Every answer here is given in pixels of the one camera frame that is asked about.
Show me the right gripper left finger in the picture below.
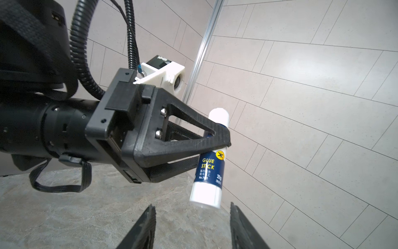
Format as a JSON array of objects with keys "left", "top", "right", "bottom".
[{"left": 117, "top": 204, "right": 156, "bottom": 249}]

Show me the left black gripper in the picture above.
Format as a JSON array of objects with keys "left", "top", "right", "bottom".
[{"left": 85, "top": 68, "right": 231, "bottom": 183}]

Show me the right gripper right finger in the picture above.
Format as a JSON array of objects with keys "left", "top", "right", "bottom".
[{"left": 230, "top": 202, "right": 270, "bottom": 249}]

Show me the blue white glue stick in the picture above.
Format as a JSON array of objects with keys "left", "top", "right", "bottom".
[{"left": 189, "top": 107, "right": 230, "bottom": 209}]

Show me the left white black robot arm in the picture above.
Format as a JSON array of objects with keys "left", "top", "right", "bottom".
[{"left": 1, "top": 1, "right": 231, "bottom": 193}]

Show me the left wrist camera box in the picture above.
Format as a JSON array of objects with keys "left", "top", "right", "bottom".
[{"left": 134, "top": 55, "right": 185, "bottom": 96}]

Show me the left black corrugated cable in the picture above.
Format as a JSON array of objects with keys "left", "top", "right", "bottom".
[{"left": 69, "top": 0, "right": 141, "bottom": 101}]

